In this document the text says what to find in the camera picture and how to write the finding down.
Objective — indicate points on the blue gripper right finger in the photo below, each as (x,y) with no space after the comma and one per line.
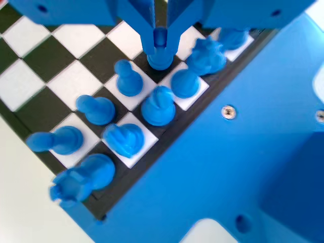
(179,20)

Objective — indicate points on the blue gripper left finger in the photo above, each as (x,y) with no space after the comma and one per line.
(141,22)

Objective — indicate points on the blue chess pawn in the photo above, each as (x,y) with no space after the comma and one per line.
(97,110)
(160,59)
(127,81)
(63,140)

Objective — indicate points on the blue chess bishop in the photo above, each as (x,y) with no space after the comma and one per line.
(158,108)
(233,38)

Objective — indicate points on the chessboard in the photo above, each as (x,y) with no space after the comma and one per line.
(76,83)

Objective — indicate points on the blue chess knight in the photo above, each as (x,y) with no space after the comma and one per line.
(124,140)

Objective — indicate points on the blue chess rook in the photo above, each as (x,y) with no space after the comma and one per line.
(86,177)

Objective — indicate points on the silver screw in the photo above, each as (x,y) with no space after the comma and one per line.
(229,112)
(321,116)

